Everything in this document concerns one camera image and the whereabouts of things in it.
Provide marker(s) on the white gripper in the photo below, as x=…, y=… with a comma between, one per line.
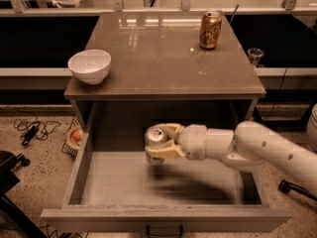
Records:
x=193, y=141

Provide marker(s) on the silver green 7up can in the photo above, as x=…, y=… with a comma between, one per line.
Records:
x=155, y=136

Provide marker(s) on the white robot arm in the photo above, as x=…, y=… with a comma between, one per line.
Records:
x=245, y=148

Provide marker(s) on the grey cabinet counter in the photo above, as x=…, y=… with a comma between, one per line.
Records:
x=156, y=56

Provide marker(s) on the open grey top drawer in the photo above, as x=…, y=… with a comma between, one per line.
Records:
x=113, y=188

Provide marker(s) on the gold soda can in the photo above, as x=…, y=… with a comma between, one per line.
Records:
x=210, y=30

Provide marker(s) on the orange fruit on plate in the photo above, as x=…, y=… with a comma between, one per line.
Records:
x=74, y=137

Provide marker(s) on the white ceramic bowl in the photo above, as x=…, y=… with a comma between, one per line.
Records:
x=90, y=66

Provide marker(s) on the clear glass cup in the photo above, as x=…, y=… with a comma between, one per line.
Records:
x=255, y=55

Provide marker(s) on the black chair leg caster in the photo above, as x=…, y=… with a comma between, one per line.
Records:
x=286, y=186

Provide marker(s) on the black drawer handle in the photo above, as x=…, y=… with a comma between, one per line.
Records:
x=164, y=232

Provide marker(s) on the black wire basket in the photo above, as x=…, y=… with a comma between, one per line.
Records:
x=66, y=149

